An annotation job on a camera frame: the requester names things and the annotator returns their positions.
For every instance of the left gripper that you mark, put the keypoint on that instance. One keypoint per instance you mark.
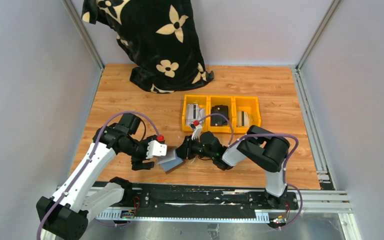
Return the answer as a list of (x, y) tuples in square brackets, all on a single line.
[(141, 165)]

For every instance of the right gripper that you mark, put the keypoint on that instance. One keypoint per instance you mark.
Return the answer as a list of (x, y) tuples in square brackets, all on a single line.
[(185, 151)]

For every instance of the brown leather card holder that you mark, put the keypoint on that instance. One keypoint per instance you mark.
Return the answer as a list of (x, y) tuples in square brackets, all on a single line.
[(170, 161)]

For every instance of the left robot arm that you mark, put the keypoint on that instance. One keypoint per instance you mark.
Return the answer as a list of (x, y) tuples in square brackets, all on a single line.
[(69, 210)]

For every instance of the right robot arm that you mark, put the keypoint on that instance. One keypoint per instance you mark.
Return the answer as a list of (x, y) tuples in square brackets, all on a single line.
[(270, 151)]

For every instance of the white cards in bin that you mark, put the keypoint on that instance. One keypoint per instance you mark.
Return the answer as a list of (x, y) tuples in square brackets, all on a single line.
[(194, 112)]

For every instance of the black cards in bin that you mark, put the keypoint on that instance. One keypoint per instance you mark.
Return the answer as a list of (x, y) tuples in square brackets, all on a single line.
[(220, 115)]

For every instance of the right yellow bin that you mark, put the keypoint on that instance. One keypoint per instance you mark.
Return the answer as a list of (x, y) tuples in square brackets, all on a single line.
[(249, 104)]

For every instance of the black floral blanket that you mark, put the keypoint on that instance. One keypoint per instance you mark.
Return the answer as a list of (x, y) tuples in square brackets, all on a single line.
[(159, 36)]

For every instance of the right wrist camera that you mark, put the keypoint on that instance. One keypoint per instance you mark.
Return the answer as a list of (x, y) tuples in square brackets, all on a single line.
[(197, 130)]

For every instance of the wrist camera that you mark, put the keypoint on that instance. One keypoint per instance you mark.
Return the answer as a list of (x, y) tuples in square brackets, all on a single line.
[(197, 130), (156, 149)]

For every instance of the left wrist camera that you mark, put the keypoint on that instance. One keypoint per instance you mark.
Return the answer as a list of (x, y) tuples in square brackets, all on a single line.
[(156, 149)]

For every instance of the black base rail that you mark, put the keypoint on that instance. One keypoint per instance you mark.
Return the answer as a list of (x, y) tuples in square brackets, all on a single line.
[(198, 203)]

